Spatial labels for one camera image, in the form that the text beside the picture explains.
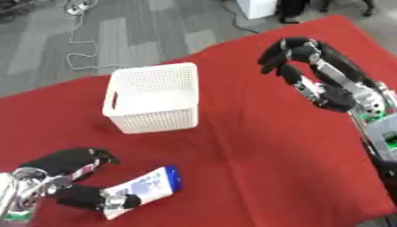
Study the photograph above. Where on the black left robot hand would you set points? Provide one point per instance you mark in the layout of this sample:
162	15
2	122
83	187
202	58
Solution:
62	162

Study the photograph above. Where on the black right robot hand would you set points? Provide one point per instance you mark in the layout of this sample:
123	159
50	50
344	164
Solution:
335	76

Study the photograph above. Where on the white and blue pouch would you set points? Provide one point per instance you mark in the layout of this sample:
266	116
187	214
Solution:
147	186

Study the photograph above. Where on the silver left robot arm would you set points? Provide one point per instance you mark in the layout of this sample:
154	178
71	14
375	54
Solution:
19	195

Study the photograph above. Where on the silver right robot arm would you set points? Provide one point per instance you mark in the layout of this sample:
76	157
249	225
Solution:
380	130

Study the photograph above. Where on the white box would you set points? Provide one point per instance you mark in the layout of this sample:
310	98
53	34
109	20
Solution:
256	7

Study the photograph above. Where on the black chair base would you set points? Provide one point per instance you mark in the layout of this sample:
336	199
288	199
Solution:
320	9

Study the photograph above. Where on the white perforated plastic basket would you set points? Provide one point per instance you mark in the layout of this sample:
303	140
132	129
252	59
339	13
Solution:
153	97

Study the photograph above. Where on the white power strip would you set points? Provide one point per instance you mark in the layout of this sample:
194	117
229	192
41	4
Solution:
77	8

